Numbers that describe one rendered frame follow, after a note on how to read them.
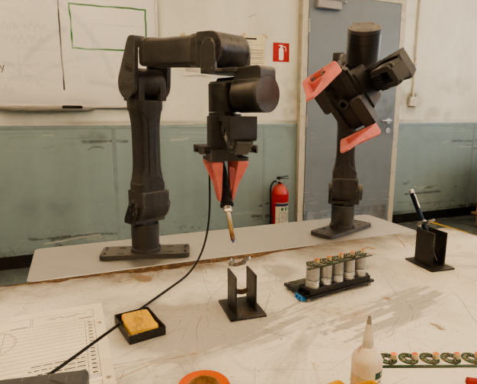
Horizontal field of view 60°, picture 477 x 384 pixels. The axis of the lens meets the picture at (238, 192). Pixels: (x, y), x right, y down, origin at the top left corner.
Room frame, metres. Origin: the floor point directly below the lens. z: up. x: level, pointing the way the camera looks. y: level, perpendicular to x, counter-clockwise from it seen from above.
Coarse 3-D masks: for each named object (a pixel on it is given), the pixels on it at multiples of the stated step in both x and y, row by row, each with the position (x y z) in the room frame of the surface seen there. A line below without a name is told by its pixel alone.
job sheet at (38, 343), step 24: (48, 312) 0.63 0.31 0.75; (72, 312) 0.63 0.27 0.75; (96, 312) 0.63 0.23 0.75; (0, 336) 0.56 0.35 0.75; (24, 336) 0.56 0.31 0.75; (48, 336) 0.56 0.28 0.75; (72, 336) 0.56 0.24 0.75; (96, 336) 0.56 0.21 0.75; (0, 360) 0.50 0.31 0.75; (24, 360) 0.50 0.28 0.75; (48, 360) 0.50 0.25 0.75; (72, 360) 0.50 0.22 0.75; (96, 360) 0.50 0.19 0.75
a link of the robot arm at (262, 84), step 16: (208, 48) 0.70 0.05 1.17; (208, 64) 0.70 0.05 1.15; (240, 80) 0.68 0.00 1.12; (256, 80) 0.65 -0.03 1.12; (272, 80) 0.67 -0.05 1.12; (240, 96) 0.67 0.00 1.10; (256, 96) 0.65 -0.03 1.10; (272, 96) 0.67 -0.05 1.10; (240, 112) 0.70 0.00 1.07; (256, 112) 0.67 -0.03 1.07
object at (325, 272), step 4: (324, 260) 0.71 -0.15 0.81; (324, 264) 0.69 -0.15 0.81; (320, 268) 0.70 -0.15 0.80; (324, 268) 0.69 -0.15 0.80; (328, 268) 0.69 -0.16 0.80; (320, 272) 0.70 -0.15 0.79; (324, 272) 0.69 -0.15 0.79; (328, 272) 0.69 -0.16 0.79; (320, 276) 0.70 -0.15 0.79; (324, 276) 0.69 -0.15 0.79; (328, 276) 0.69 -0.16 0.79; (320, 280) 0.70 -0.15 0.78; (324, 280) 0.69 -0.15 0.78; (328, 280) 0.69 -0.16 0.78; (324, 284) 0.69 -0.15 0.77; (328, 284) 0.69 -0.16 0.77
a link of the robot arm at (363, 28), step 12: (360, 24) 0.76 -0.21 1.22; (372, 24) 0.76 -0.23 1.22; (348, 36) 0.75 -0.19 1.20; (360, 36) 0.73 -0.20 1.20; (372, 36) 0.72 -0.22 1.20; (348, 48) 0.75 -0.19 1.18; (360, 48) 0.73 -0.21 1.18; (372, 48) 0.73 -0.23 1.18; (348, 60) 0.76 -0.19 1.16; (360, 60) 0.74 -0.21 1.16; (372, 60) 0.74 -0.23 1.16
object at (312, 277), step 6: (306, 270) 0.69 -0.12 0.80; (312, 270) 0.68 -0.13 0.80; (318, 270) 0.68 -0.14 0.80; (306, 276) 0.69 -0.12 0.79; (312, 276) 0.68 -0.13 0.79; (318, 276) 0.68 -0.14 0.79; (306, 282) 0.69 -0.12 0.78; (312, 282) 0.68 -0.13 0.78; (318, 282) 0.68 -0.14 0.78; (312, 288) 0.68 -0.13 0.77
